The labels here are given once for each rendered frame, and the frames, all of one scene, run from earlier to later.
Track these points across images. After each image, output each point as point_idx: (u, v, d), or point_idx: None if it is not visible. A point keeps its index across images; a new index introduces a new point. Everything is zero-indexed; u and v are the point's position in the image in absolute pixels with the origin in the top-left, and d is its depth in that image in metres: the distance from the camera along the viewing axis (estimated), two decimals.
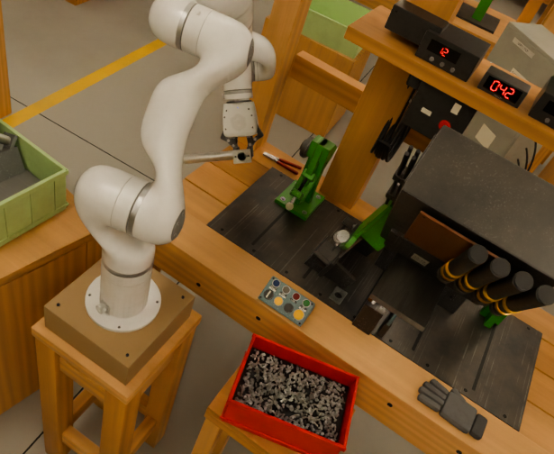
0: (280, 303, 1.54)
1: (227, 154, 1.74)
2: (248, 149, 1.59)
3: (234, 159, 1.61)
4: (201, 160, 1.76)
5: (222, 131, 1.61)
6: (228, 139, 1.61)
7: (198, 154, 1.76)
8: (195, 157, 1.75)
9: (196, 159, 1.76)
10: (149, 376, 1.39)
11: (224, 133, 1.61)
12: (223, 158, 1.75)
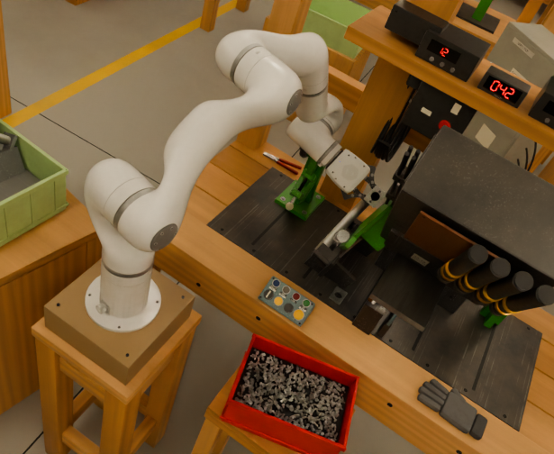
0: (280, 303, 1.54)
1: (349, 216, 1.69)
2: (376, 186, 1.55)
3: (372, 204, 1.55)
4: (333, 240, 1.68)
5: (342, 193, 1.57)
6: (351, 194, 1.57)
7: (326, 237, 1.69)
8: (327, 240, 1.68)
9: (329, 242, 1.68)
10: (149, 376, 1.39)
11: (344, 193, 1.57)
12: (349, 222, 1.69)
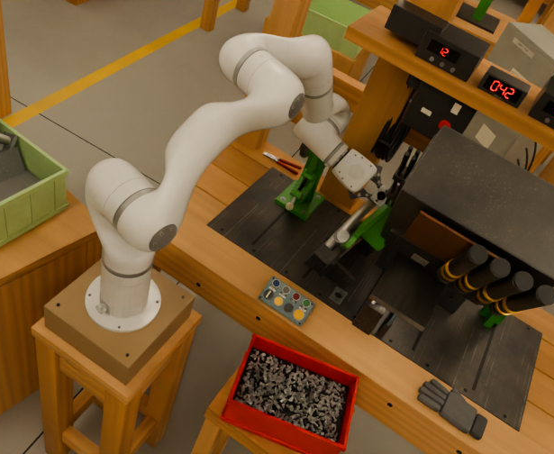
0: (280, 303, 1.54)
1: (355, 216, 1.69)
2: (382, 186, 1.56)
3: (377, 203, 1.56)
4: None
5: (349, 193, 1.58)
6: (358, 194, 1.57)
7: (331, 236, 1.69)
8: (332, 240, 1.68)
9: (334, 241, 1.68)
10: (149, 376, 1.39)
11: (350, 193, 1.58)
12: (355, 222, 1.69)
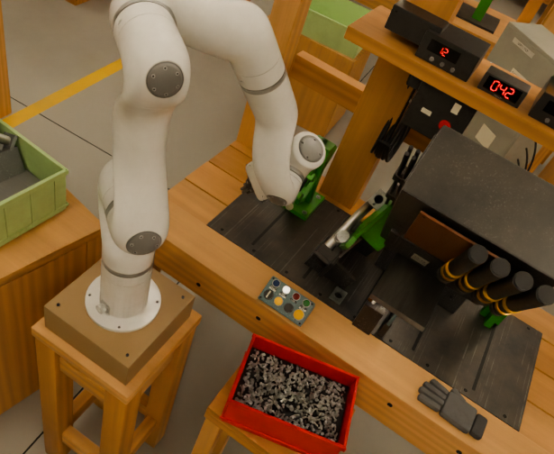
0: (280, 303, 1.54)
1: (352, 219, 1.69)
2: (379, 189, 1.55)
3: (375, 206, 1.55)
4: (336, 242, 1.68)
5: None
6: None
7: (329, 239, 1.69)
8: (330, 243, 1.68)
9: (331, 245, 1.68)
10: (149, 376, 1.39)
11: None
12: (352, 225, 1.69)
